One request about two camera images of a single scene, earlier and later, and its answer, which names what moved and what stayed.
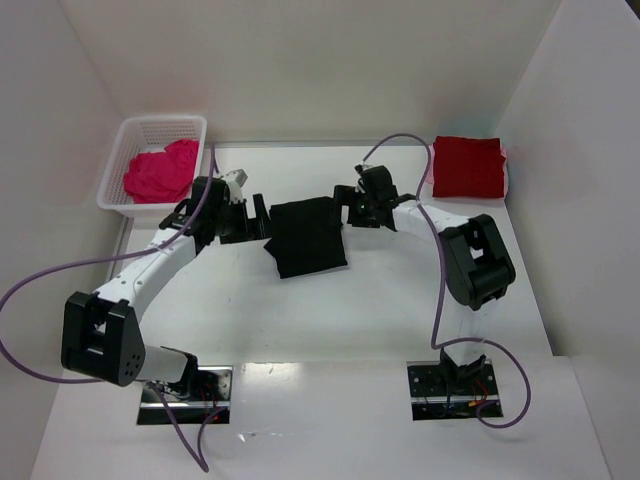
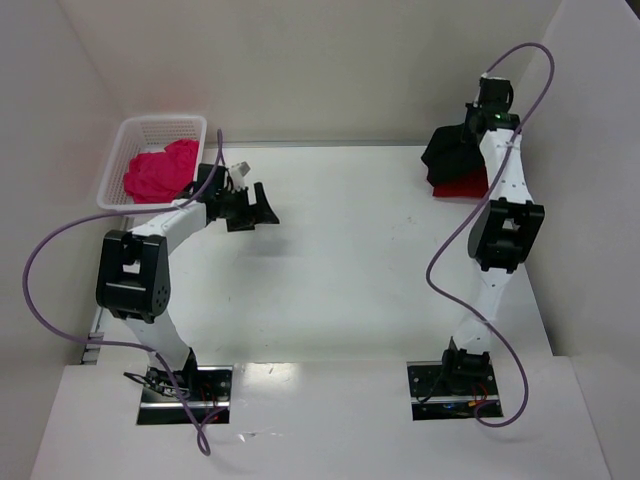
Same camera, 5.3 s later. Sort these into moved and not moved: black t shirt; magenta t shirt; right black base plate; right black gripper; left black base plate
Moved: black t shirt; right black gripper
Not moved: right black base plate; left black base plate; magenta t shirt
